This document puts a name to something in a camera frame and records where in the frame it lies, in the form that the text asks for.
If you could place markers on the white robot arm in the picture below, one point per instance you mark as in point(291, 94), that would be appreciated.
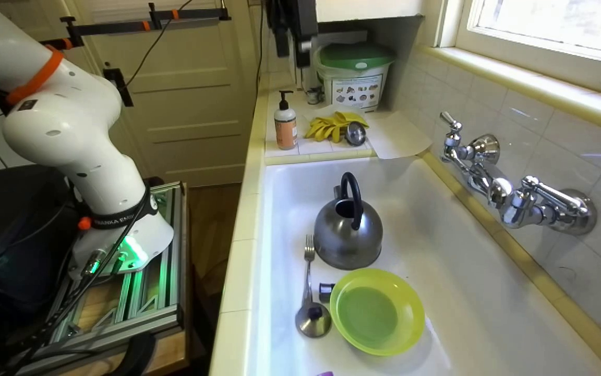
point(62, 117)

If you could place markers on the orange soap pump bottle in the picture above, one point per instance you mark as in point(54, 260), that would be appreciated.
point(286, 127)

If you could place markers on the yellow rubber gloves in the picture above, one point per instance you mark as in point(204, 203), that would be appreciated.
point(323, 127)

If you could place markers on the grey metal kettle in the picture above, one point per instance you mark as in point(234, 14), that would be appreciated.
point(349, 240)

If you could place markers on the round metal sink strainer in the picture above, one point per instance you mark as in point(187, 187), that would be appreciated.
point(354, 134)

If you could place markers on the small black sink item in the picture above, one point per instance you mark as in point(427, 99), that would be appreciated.
point(326, 292)

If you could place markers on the white bin with green lid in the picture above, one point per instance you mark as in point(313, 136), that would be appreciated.
point(353, 83)

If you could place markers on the cream panelled door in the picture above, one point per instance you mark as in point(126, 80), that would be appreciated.
point(187, 110)

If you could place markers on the green plastic bowl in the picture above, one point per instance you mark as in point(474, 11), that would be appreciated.
point(375, 313)

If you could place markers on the white sink basin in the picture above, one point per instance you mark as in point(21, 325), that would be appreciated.
point(452, 263)

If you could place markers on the purple round object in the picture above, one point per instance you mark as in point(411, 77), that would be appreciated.
point(323, 375)

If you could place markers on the black clamp bar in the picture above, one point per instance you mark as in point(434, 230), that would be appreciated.
point(119, 25)

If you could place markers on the black box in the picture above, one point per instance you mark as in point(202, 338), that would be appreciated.
point(14, 236)

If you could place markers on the window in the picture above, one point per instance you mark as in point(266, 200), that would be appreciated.
point(557, 23)

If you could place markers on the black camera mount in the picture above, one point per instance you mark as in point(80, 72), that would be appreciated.
point(292, 23)

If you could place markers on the aluminium frame base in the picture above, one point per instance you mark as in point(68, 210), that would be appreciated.
point(155, 292)

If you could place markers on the chrome wall faucet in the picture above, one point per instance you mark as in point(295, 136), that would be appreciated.
point(522, 200)

